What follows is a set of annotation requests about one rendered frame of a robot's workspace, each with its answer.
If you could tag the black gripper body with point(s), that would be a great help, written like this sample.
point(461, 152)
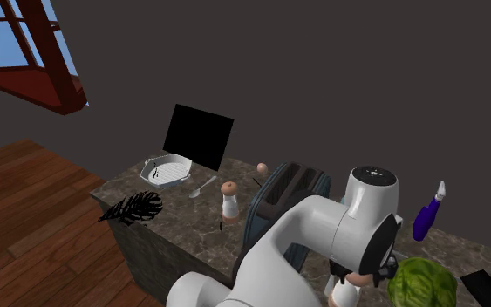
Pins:
point(338, 270)

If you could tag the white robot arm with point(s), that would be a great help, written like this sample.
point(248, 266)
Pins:
point(296, 238)

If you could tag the white wooden-topped salt shaker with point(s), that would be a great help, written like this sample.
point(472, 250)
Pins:
point(347, 294)

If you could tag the green lettuce head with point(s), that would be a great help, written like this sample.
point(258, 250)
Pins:
point(421, 285)

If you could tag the dark blue toaster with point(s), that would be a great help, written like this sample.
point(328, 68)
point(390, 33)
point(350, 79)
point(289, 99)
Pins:
point(266, 212)

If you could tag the blue spray bottle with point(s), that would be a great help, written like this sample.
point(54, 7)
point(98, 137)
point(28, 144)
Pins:
point(424, 219)

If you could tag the white wooden-topped pepper mill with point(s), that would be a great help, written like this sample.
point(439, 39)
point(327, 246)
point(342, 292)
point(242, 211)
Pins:
point(230, 206)

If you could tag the small wooden ball knob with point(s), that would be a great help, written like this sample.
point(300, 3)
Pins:
point(262, 168)

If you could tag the flat black slab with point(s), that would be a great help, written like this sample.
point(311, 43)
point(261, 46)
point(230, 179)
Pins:
point(489, 291)

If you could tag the silver spoon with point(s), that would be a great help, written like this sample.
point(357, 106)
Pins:
point(202, 187)

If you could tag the black square panel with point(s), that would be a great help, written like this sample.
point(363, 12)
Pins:
point(198, 136)

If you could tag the white ribbed baking dish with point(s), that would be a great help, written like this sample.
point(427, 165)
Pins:
point(166, 172)

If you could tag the black feather-shaped leaf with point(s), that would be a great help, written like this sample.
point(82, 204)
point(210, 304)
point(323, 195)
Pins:
point(136, 207)

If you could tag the red framed window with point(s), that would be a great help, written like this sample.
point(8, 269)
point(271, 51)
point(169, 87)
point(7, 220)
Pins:
point(36, 83)

